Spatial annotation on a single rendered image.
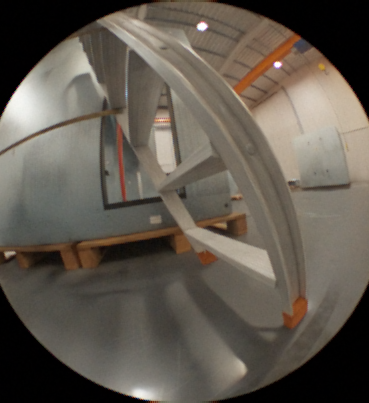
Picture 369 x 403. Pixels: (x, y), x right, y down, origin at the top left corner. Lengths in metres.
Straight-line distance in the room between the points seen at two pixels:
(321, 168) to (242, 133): 5.69
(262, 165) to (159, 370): 0.45
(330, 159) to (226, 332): 5.68
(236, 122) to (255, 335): 0.45
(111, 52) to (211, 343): 0.83
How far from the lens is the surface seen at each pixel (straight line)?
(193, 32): 8.69
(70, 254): 1.03
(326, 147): 5.85
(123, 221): 0.96
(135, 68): 0.30
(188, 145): 1.09
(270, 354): 0.40
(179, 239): 0.91
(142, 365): 0.41
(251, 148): 0.19
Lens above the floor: 0.36
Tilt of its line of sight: 2 degrees down
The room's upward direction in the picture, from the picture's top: 8 degrees counter-clockwise
